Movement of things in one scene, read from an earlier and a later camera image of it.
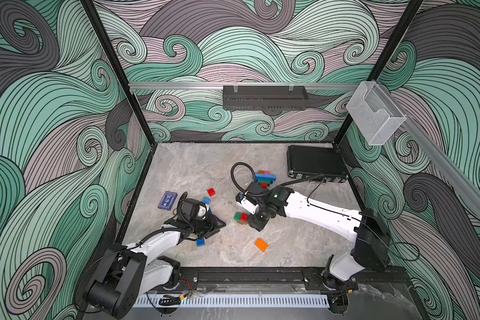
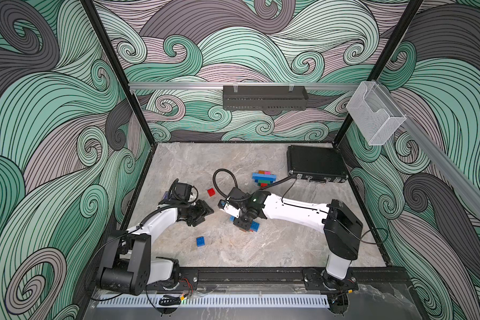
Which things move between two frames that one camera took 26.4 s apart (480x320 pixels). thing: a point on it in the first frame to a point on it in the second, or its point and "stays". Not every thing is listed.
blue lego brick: x=267 y=177 stays
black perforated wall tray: x=265 y=98 stays
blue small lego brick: x=201 y=243 stays
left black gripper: x=211 y=227 to x=203 y=211
